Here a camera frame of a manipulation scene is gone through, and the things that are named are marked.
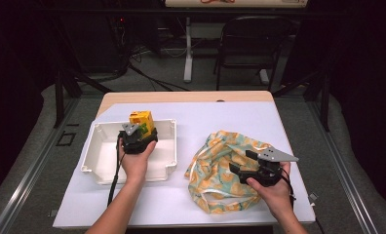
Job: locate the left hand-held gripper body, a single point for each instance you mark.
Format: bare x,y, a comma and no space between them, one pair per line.
135,143

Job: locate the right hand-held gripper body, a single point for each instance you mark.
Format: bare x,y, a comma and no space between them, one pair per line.
270,169

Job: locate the yellow box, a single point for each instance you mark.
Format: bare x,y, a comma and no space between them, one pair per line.
144,120

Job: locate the lemon print cloth bag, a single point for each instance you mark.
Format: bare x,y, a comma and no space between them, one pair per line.
213,162

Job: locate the white plastic bin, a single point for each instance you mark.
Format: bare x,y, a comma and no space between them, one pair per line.
100,152

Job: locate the person's left hand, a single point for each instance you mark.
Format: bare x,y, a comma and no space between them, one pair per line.
135,165

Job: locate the person's right hand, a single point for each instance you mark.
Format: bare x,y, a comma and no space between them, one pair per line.
277,198

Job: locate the white table cover sheet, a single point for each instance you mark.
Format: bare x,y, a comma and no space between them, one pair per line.
197,123

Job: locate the small grey clamp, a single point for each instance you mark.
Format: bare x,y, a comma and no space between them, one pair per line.
313,197
52,213

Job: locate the black metal stand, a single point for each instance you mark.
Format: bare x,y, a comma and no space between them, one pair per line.
324,97
59,97

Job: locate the white desk leg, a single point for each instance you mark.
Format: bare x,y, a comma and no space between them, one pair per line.
188,48

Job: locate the black folding chair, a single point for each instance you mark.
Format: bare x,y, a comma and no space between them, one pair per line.
252,42

